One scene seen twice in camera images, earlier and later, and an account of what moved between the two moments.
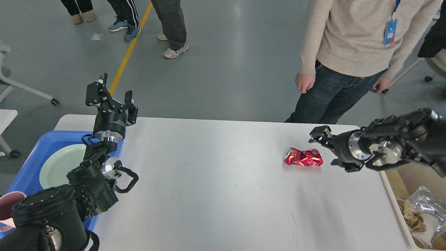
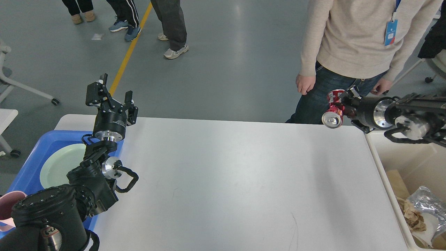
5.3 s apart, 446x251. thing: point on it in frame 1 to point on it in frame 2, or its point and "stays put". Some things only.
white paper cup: [431, 222] stays put
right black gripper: [346, 144] to [370, 110]
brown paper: [413, 218] stays put
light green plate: [54, 169] stays put
